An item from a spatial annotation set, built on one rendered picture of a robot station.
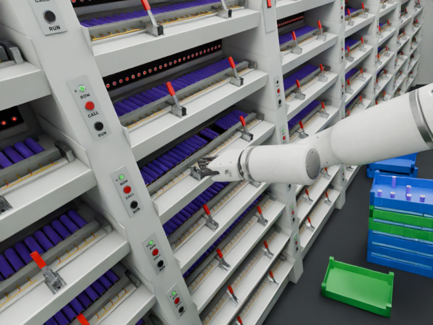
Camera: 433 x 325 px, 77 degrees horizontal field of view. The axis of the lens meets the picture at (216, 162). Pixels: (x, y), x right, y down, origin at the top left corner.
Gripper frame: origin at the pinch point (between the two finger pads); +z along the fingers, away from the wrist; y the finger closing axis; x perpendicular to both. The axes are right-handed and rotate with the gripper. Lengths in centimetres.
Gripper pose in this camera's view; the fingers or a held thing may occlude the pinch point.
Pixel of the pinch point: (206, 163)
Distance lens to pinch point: 76.6
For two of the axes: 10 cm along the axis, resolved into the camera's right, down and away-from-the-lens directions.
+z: -7.0, 0.0, 7.2
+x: -3.4, -8.8, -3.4
